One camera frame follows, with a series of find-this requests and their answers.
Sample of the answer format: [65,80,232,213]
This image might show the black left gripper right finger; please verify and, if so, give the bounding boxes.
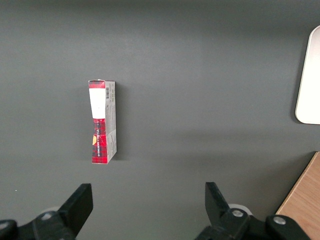
[194,181,311,240]

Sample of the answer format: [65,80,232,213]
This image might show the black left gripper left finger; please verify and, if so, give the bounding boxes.
[0,183,94,240]

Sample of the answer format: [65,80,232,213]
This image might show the beige plastic tray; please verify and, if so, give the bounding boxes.
[294,24,320,125]

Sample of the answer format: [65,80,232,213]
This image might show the wooden drawer cabinet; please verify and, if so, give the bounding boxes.
[274,151,320,240]

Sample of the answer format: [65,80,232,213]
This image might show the red and grey carton box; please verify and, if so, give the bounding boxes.
[87,79,118,166]

